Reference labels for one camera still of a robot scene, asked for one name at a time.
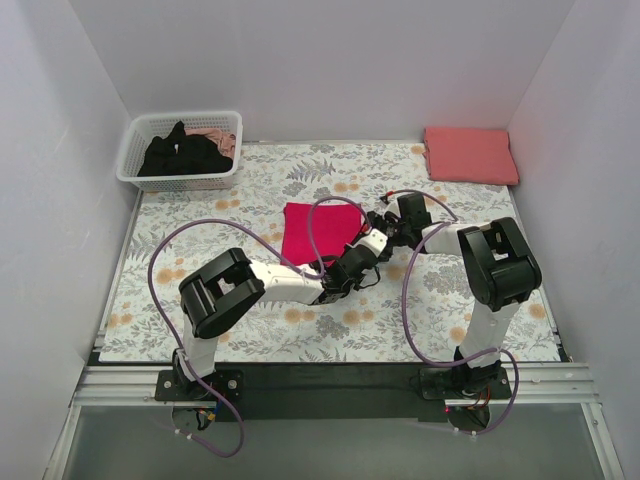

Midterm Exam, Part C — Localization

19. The magenta t shirt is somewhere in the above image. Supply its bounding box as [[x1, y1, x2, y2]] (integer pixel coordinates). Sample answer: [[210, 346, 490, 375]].
[[281, 203, 362, 265]]

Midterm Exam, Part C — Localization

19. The black t shirt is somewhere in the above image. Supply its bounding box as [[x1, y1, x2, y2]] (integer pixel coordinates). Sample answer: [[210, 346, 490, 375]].
[[138, 121, 233, 177]]

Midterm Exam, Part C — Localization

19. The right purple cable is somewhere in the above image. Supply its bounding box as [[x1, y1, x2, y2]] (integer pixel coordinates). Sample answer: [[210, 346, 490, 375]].
[[380, 189, 519, 441]]

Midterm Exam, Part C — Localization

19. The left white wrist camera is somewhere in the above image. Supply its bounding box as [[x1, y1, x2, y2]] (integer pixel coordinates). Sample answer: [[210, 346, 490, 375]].
[[354, 229, 388, 257]]

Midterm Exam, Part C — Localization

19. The light pink t shirt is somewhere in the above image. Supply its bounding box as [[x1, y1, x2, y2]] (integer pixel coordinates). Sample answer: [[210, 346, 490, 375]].
[[185, 128, 236, 159]]

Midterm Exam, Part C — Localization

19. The folded salmon t shirt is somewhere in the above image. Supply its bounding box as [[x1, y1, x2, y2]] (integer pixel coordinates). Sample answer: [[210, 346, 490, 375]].
[[424, 127, 520, 186]]

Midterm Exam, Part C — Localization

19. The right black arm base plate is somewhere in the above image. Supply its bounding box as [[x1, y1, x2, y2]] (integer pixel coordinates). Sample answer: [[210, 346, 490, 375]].
[[418, 366, 512, 400]]

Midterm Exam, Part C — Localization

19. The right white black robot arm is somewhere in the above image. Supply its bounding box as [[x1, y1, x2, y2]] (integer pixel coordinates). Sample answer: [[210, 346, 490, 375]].
[[367, 190, 542, 398]]

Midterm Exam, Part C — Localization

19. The floral patterned table mat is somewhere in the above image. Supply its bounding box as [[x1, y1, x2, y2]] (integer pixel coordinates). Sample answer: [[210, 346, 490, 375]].
[[98, 143, 570, 364]]

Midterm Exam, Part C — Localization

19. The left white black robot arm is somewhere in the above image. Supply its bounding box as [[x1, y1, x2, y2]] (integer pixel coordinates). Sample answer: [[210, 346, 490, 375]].
[[172, 243, 390, 400]]

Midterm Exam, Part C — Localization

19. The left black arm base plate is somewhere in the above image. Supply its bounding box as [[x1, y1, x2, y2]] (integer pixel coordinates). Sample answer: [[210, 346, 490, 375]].
[[154, 370, 244, 402]]

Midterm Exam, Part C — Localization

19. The white plastic laundry basket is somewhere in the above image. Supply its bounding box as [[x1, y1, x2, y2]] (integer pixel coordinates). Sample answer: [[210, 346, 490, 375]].
[[116, 110, 243, 192]]

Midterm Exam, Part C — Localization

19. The aluminium frame rail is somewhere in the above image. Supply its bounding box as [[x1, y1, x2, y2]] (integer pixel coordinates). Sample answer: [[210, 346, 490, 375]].
[[45, 362, 625, 479]]

